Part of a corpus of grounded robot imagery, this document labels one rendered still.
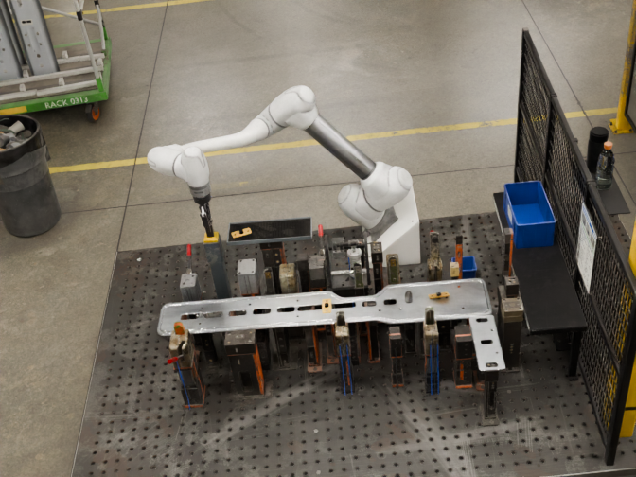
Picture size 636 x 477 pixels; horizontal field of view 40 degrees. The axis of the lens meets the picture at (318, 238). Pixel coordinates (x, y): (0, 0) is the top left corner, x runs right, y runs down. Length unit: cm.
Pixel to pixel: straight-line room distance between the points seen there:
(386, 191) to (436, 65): 340
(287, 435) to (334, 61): 451
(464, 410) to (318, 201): 260
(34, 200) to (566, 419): 376
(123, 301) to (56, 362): 96
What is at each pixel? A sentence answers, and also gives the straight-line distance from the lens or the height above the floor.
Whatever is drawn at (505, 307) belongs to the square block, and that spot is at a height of 106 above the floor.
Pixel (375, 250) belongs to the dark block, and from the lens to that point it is 369.
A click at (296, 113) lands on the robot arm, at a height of 152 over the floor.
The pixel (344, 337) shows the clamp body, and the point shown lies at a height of 103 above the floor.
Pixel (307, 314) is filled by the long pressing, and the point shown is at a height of 100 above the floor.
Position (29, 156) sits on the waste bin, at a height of 61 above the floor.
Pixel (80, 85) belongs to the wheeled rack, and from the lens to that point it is 716.
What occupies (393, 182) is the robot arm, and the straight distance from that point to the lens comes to 401.
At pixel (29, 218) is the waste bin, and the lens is 606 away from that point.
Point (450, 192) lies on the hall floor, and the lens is 586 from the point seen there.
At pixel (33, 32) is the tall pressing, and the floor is 66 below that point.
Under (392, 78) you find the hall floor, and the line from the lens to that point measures 719.
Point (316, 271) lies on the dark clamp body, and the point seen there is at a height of 106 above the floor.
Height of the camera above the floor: 350
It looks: 39 degrees down
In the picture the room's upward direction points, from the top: 7 degrees counter-clockwise
